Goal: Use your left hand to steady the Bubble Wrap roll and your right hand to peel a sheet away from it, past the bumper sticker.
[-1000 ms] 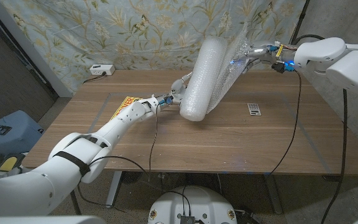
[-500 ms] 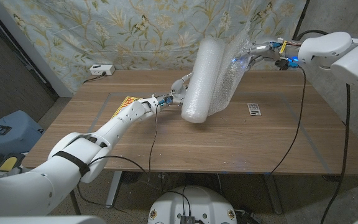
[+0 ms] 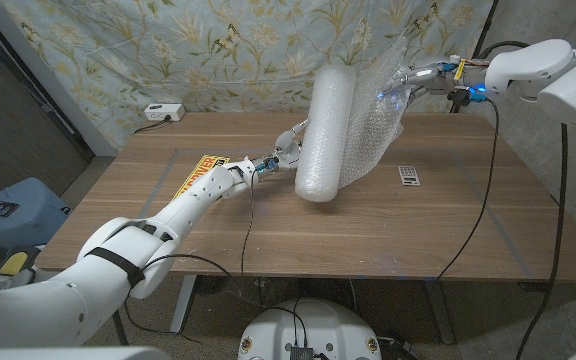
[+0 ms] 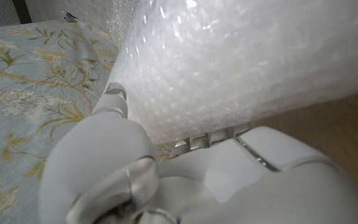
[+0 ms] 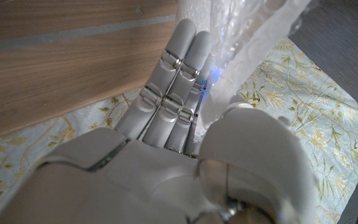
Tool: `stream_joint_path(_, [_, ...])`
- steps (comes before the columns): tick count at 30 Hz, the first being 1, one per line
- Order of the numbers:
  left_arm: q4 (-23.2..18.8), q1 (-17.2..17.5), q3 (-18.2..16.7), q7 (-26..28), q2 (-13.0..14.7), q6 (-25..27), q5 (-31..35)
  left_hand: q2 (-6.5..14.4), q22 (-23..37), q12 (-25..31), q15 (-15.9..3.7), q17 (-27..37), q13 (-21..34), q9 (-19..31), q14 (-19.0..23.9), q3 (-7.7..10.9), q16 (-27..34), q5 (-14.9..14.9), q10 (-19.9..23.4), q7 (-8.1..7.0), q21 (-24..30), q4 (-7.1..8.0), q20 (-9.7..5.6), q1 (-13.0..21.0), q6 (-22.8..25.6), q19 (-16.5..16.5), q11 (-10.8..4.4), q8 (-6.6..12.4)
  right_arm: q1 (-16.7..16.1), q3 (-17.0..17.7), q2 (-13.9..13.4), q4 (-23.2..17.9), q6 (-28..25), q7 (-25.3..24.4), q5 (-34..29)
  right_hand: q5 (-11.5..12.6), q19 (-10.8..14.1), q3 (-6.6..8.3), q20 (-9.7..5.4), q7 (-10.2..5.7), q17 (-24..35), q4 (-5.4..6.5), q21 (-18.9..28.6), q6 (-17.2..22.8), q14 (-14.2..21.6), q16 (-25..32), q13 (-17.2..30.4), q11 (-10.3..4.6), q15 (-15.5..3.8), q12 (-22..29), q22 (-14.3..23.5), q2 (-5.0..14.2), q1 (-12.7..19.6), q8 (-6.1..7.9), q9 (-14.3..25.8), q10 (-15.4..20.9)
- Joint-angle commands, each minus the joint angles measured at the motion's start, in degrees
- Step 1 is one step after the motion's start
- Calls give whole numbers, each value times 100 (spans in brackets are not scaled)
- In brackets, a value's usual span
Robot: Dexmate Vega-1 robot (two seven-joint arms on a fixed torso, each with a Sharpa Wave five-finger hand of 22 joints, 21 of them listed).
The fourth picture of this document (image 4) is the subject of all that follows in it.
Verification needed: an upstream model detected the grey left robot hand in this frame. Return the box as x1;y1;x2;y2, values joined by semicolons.
37;82;358;224

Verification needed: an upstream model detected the black backdrop clamp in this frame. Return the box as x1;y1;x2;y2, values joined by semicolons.
61;9;78;23

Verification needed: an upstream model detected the clear bubble wrap roll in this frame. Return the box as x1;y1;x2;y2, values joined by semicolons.
106;0;358;146

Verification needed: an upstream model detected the floral printed backdrop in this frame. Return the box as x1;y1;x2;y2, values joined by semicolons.
0;18;173;224

